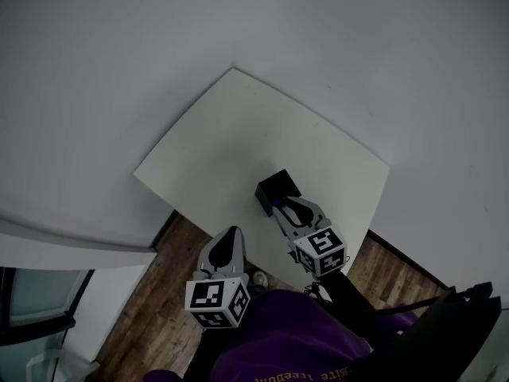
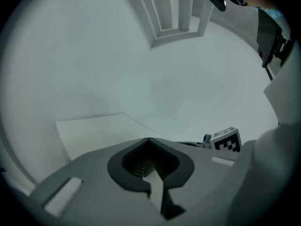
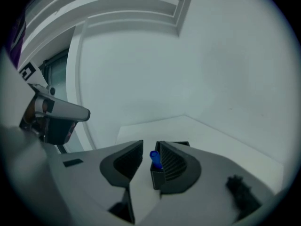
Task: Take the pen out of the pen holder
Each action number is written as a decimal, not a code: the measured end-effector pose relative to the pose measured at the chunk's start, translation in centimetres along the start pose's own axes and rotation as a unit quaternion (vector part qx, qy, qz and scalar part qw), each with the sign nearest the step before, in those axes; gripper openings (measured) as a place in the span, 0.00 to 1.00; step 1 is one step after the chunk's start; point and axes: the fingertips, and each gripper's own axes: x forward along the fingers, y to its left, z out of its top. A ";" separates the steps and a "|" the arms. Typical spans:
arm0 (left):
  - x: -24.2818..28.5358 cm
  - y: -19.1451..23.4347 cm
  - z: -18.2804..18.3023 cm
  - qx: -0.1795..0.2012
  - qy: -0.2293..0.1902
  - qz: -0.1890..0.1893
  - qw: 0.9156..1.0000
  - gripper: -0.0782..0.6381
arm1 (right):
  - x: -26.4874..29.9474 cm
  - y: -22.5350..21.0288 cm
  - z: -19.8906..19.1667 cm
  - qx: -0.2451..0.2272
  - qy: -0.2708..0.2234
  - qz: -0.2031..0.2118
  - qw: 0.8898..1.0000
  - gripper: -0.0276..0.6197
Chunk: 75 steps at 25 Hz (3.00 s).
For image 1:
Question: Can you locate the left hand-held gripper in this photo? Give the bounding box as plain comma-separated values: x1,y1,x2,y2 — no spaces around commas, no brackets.
185,225,252,329

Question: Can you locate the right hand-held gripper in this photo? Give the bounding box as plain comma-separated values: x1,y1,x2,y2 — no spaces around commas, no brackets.
271,197,348,278

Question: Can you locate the black square pen holder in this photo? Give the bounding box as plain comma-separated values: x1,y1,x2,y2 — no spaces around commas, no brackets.
254,168,302,217

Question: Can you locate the person's left forearm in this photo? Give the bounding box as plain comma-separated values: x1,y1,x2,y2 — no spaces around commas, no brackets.
185,325,239,382

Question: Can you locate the person's right forearm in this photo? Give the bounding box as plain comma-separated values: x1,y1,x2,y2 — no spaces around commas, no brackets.
317,271,379,349

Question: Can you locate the black baseboard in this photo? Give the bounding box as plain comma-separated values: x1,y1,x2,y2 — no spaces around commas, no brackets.
365,228,457,294
150,209,180,252

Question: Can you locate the person's purple sweater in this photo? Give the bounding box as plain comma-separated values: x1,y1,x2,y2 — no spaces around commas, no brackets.
142,288,418,382

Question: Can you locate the black framed glass window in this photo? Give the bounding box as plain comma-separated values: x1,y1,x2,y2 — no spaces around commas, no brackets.
0,267,96,348

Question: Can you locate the black cable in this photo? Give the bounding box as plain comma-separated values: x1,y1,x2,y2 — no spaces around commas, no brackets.
304,280,333,304

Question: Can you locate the black bag with strap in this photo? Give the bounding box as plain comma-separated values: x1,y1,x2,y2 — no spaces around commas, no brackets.
373,281,503,382

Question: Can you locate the white frame stand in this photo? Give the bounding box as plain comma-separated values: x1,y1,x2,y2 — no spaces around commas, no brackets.
25,348,100,382

